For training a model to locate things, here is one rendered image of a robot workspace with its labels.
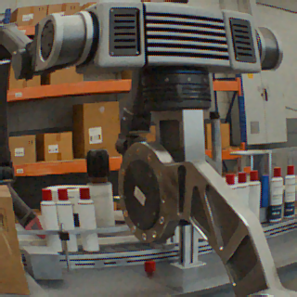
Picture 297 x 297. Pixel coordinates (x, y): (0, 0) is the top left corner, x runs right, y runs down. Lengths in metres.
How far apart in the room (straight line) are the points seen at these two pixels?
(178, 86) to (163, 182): 0.18
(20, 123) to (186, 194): 5.31
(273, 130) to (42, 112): 2.85
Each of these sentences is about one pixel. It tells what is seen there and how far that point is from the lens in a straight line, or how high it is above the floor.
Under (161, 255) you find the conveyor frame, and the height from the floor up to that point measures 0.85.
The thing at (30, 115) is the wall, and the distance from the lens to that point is 6.39.
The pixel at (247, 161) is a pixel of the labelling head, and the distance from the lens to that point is 2.21.
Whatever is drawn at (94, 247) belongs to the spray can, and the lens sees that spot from 1.87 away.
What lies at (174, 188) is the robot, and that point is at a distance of 1.13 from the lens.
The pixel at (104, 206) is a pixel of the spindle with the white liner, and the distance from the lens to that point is 2.14.
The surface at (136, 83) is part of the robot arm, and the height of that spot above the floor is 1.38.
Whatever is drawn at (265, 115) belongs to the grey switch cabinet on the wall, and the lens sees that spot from 7.44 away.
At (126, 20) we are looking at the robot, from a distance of 1.17.
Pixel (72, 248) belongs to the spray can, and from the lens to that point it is 1.85.
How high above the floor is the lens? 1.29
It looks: 3 degrees down
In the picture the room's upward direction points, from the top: 3 degrees counter-clockwise
